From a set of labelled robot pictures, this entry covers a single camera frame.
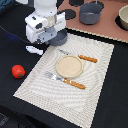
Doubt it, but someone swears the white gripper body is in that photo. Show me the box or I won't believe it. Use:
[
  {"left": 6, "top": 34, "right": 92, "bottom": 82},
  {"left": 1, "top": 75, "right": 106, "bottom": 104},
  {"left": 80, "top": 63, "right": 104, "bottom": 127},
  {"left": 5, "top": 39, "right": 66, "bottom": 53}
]
[{"left": 25, "top": 12, "right": 66, "bottom": 43}]

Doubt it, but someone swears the white toy fish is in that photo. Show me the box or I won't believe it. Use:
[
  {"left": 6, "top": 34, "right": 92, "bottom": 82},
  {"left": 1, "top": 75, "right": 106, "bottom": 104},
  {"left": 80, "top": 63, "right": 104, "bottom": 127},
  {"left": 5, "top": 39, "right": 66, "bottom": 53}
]
[{"left": 26, "top": 46, "right": 43, "bottom": 55}]

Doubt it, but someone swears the grey frying pan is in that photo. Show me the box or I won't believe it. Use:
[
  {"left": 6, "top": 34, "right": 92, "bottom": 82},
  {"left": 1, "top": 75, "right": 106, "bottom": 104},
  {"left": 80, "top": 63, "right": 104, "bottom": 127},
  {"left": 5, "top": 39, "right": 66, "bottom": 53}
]
[{"left": 49, "top": 29, "right": 67, "bottom": 46}]

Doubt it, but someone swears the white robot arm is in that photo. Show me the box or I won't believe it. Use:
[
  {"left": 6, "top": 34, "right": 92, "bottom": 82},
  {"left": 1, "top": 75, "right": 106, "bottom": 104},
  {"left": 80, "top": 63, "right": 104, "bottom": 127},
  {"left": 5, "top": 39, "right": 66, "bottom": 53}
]
[{"left": 25, "top": 0, "right": 66, "bottom": 43}]

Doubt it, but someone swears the red toy tomato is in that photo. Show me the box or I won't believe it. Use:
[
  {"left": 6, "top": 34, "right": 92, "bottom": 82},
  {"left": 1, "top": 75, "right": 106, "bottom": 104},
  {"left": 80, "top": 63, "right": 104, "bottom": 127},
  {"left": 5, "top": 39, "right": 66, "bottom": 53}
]
[{"left": 12, "top": 65, "right": 25, "bottom": 78}]

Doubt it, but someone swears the round wooden plate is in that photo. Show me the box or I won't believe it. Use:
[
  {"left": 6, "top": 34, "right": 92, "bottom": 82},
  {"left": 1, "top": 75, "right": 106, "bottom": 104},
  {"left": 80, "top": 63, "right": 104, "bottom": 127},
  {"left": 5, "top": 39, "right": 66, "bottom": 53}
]
[{"left": 56, "top": 55, "right": 83, "bottom": 78}]

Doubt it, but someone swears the dark grey pot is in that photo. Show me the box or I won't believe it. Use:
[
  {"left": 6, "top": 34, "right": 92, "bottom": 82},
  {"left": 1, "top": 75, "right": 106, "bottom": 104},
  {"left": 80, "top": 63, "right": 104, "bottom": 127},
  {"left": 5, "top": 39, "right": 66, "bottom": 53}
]
[{"left": 79, "top": 3, "right": 102, "bottom": 25}]

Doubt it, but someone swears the beige woven placemat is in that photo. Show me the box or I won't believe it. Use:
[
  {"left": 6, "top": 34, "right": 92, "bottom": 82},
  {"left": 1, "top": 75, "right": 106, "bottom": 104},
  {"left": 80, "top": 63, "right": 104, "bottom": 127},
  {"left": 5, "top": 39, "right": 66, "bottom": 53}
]
[{"left": 14, "top": 34, "right": 114, "bottom": 128}]

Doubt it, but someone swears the beige bowl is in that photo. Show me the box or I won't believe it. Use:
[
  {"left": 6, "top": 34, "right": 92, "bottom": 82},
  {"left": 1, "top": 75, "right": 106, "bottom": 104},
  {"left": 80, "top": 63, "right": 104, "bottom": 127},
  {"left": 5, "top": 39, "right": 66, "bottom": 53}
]
[{"left": 119, "top": 5, "right": 128, "bottom": 30}]

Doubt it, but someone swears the wooden handled fork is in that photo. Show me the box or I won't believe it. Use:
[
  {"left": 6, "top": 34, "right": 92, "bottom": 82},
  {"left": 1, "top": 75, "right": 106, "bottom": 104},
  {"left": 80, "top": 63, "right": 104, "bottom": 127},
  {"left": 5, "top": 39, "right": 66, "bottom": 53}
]
[{"left": 44, "top": 72, "right": 86, "bottom": 89}]

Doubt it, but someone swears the wooden handled knife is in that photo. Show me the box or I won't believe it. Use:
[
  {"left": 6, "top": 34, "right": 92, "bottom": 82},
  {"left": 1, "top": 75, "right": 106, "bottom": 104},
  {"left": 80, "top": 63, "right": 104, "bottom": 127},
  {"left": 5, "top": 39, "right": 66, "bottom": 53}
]
[{"left": 58, "top": 49, "right": 98, "bottom": 63}]

